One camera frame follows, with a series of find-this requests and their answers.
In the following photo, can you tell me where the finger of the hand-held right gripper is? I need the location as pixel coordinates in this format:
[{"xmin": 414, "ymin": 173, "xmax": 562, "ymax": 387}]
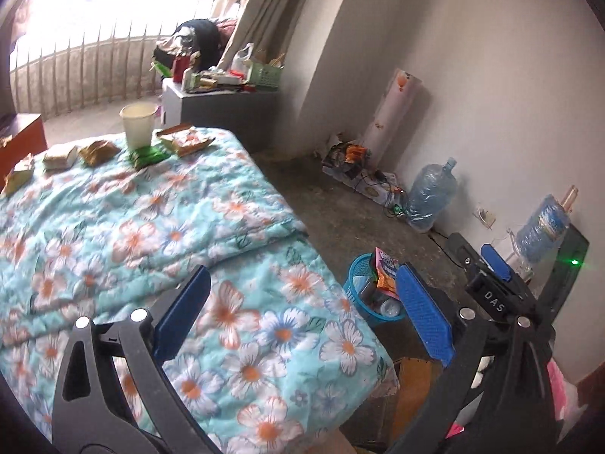
[
  {"xmin": 445, "ymin": 232, "xmax": 480, "ymax": 272},
  {"xmin": 479, "ymin": 243, "xmax": 513, "ymax": 285}
]

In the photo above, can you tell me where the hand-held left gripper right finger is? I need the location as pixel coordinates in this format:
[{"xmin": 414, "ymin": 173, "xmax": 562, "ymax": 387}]
[{"xmin": 388, "ymin": 262, "xmax": 556, "ymax": 454}]

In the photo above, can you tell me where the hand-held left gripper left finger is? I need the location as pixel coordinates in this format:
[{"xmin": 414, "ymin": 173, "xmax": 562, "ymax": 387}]
[{"xmin": 51, "ymin": 265, "xmax": 223, "ymax": 454}]

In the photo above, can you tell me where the dark purple snack bag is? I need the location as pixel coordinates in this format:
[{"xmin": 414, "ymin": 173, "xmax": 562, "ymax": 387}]
[{"xmin": 373, "ymin": 247, "xmax": 402, "ymax": 294}]

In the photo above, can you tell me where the clear plastic water bottle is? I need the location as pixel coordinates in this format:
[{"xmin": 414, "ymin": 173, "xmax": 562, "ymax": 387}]
[{"xmin": 508, "ymin": 187, "xmax": 580, "ymax": 275}]

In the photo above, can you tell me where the blue plastic basket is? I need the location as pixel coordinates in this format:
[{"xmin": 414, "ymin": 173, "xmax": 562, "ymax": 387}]
[{"xmin": 349, "ymin": 253, "xmax": 407, "ymax": 328}]

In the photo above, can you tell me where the large blue water jug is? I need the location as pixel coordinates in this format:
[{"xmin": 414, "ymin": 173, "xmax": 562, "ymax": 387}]
[{"xmin": 406, "ymin": 157, "xmax": 459, "ymax": 233}]

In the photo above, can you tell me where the brown cardboard box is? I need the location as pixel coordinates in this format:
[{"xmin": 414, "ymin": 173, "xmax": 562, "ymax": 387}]
[{"xmin": 392, "ymin": 357, "xmax": 436, "ymax": 436}]

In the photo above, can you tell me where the floral light blue blanket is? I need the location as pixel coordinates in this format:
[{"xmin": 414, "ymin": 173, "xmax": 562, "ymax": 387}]
[{"xmin": 0, "ymin": 125, "xmax": 398, "ymax": 454}]

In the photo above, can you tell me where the pink cloth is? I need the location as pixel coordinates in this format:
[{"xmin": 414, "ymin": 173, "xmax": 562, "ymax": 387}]
[{"xmin": 548, "ymin": 359, "xmax": 582, "ymax": 417}]

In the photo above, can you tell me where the orange and black snack bag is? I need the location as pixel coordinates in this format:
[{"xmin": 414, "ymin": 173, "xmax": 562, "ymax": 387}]
[{"xmin": 331, "ymin": 142, "xmax": 369, "ymax": 166}]

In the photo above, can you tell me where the white rolled mat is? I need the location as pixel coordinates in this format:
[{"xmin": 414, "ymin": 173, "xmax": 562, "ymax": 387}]
[{"xmin": 366, "ymin": 67, "xmax": 421, "ymax": 173}]

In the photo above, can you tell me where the small green packet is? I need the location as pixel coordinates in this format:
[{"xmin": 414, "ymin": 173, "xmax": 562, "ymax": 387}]
[{"xmin": 127, "ymin": 144, "xmax": 170, "ymax": 168}]

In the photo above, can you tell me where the tan snack packet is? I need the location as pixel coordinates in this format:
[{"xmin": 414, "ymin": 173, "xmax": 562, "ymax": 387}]
[{"xmin": 156, "ymin": 123, "xmax": 216, "ymax": 158}]

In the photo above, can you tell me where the brown crumpled wrapper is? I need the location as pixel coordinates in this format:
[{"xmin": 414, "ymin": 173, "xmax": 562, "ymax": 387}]
[{"xmin": 78, "ymin": 140, "xmax": 123, "ymax": 167}]

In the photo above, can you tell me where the white paper cup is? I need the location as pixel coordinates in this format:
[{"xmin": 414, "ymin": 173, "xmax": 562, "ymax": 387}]
[{"xmin": 119, "ymin": 103, "xmax": 160, "ymax": 151}]

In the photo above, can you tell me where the small white box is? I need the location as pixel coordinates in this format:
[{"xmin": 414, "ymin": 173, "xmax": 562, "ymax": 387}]
[{"xmin": 42, "ymin": 144, "xmax": 79, "ymax": 171}]

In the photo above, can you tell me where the grey cabinet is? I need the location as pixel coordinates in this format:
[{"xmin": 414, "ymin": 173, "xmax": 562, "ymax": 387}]
[{"xmin": 161, "ymin": 78, "xmax": 284, "ymax": 152}]

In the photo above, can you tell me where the yellow green packet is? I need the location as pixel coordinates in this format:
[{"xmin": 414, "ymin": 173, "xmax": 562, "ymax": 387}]
[{"xmin": 4, "ymin": 154, "xmax": 36, "ymax": 194}]

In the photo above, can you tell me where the orange cardboard box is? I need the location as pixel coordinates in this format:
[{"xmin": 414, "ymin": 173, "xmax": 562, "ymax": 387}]
[{"xmin": 0, "ymin": 113, "xmax": 48, "ymax": 185}]

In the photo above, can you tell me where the green plastic basket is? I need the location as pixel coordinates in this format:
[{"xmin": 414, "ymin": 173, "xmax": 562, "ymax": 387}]
[{"xmin": 248, "ymin": 62, "xmax": 284, "ymax": 92}]

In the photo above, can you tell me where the metal window railing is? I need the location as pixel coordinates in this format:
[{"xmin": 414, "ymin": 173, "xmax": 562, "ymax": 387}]
[{"xmin": 9, "ymin": 0, "xmax": 218, "ymax": 119}]

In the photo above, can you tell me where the beige right curtain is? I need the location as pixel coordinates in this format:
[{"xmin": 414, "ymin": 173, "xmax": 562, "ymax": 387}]
[{"xmin": 220, "ymin": 0, "xmax": 313, "ymax": 72}]

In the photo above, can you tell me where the wall socket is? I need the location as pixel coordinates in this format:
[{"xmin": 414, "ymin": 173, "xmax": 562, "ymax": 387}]
[{"xmin": 474, "ymin": 204, "xmax": 497, "ymax": 229}]

